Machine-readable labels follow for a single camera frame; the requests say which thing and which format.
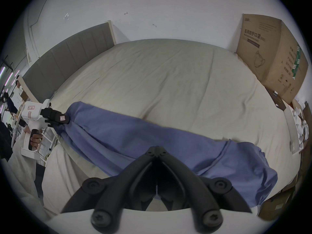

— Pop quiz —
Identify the grey padded headboard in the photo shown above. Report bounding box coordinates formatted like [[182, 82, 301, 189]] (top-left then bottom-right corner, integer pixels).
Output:
[[21, 20, 116, 102]]

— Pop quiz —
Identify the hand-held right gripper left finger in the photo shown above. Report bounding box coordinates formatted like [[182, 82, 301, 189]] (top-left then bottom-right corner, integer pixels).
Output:
[[61, 146, 158, 232]]

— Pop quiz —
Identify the small brown carton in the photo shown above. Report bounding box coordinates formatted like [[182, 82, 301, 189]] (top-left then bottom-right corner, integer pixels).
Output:
[[258, 176, 299, 222]]

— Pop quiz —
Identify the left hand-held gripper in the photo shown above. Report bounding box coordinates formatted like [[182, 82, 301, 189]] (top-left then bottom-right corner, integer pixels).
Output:
[[20, 99, 71, 158]]

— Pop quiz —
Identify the large brown printed carton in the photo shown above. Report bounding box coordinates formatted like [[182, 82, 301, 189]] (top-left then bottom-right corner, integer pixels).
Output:
[[235, 14, 309, 105]]

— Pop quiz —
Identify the blue shirt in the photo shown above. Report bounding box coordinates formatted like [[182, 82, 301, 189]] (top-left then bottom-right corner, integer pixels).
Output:
[[52, 101, 278, 208]]

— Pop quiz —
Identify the person's left forearm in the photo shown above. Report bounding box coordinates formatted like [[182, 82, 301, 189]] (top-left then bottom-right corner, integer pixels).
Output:
[[7, 126, 46, 205]]

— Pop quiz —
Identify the white box of small items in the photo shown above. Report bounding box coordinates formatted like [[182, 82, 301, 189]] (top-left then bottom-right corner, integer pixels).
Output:
[[284, 100, 312, 155]]

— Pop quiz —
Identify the person's left hand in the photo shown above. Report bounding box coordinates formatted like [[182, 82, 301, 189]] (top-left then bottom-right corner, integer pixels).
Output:
[[30, 131, 45, 151]]

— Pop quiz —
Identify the bed with beige sheet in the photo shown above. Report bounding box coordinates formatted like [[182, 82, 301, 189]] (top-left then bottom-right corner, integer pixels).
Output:
[[45, 39, 302, 215]]

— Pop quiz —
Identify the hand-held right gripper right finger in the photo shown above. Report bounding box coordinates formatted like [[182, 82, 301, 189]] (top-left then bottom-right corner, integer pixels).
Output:
[[158, 146, 252, 232]]

